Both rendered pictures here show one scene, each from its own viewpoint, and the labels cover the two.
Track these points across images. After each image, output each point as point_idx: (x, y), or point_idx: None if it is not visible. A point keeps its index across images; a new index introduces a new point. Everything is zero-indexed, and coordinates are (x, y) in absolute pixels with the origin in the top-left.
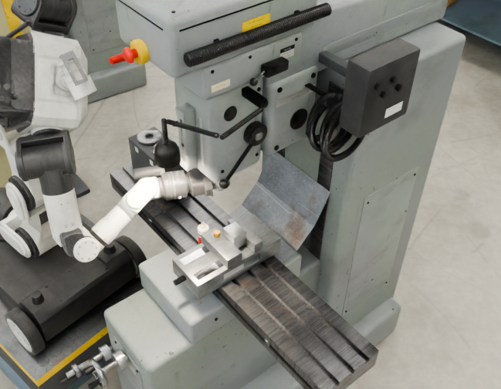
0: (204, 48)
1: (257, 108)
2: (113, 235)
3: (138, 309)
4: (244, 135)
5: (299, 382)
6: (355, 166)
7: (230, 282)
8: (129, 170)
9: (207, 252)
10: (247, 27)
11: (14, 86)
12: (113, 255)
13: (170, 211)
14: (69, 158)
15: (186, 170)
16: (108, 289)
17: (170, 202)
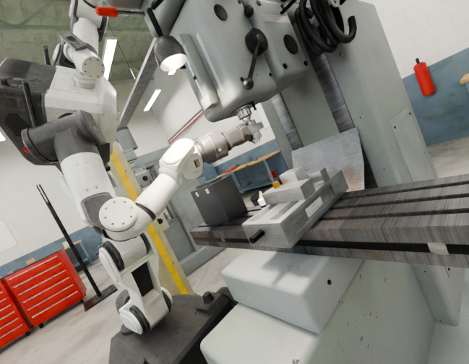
0: None
1: (247, 22)
2: (157, 199)
3: (236, 324)
4: (246, 42)
5: None
6: (363, 77)
7: (318, 222)
8: (202, 224)
9: (275, 205)
10: None
11: (26, 79)
12: (212, 302)
13: (235, 222)
14: (79, 114)
15: (209, 103)
16: None
17: (235, 219)
